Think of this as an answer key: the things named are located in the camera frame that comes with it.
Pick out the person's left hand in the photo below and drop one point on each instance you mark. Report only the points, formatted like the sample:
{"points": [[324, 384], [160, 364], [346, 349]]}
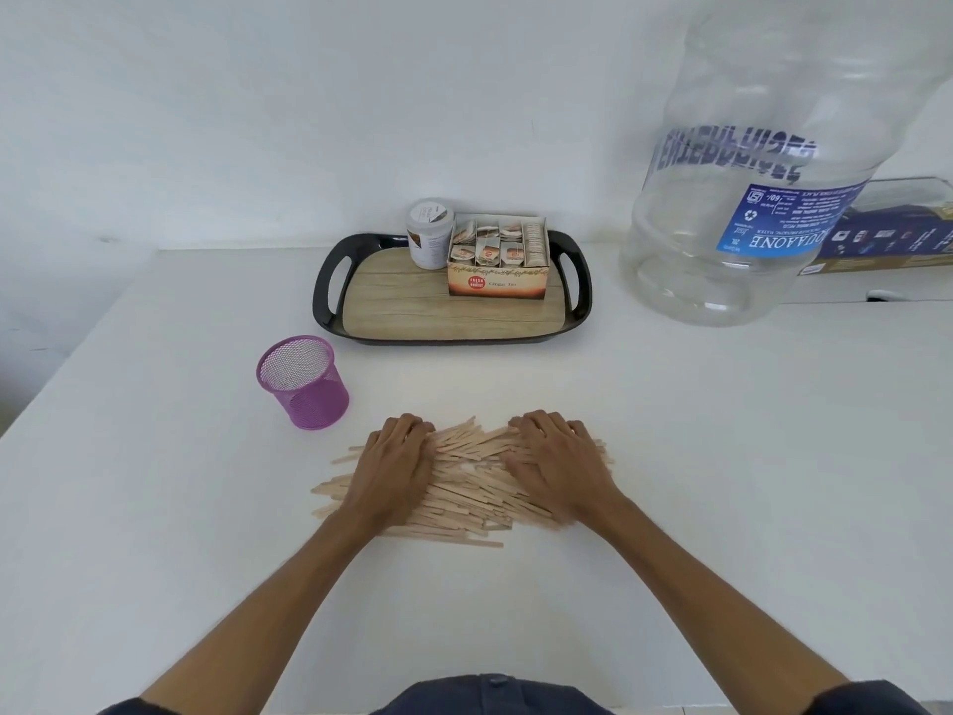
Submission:
{"points": [[387, 476]]}

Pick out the person's right hand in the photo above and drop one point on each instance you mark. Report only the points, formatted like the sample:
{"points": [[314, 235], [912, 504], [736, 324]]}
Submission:
{"points": [[558, 476]]}

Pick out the person's right fingers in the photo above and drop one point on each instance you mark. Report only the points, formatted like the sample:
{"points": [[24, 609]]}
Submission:
{"points": [[547, 431]]}

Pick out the person's left fingers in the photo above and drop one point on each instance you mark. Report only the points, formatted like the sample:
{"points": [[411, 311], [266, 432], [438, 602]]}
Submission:
{"points": [[408, 430]]}

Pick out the pile of wooden craft sticks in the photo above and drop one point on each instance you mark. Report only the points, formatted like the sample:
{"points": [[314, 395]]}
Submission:
{"points": [[465, 491]]}

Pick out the person's right forearm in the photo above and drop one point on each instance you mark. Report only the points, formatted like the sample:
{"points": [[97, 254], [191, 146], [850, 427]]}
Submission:
{"points": [[692, 610]]}

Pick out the person's left forearm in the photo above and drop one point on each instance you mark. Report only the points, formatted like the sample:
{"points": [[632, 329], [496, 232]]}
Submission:
{"points": [[260, 610]]}

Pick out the purple mesh pen cup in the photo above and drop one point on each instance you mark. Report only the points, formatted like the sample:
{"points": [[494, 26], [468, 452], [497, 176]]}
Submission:
{"points": [[305, 383]]}

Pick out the black tray with wood-pattern base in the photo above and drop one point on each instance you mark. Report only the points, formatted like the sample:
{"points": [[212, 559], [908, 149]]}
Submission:
{"points": [[417, 305]]}

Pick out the open cardboard tea box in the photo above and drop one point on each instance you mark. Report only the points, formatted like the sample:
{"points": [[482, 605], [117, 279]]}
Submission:
{"points": [[497, 281]]}

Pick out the row of tea bag sachets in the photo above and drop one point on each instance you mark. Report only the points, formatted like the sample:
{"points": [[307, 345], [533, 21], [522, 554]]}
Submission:
{"points": [[495, 241]]}

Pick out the white lidded jar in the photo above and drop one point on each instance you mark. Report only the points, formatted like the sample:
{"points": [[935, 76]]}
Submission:
{"points": [[429, 234]]}

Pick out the person's dark shirt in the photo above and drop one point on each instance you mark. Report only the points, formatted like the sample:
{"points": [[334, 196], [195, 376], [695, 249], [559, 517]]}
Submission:
{"points": [[491, 698]]}

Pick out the large clear plastic water bottle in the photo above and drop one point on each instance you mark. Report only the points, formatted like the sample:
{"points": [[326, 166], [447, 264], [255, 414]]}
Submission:
{"points": [[744, 141]]}

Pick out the flat blue cardboard box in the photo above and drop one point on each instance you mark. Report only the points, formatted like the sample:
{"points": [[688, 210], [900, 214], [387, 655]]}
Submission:
{"points": [[886, 245]]}

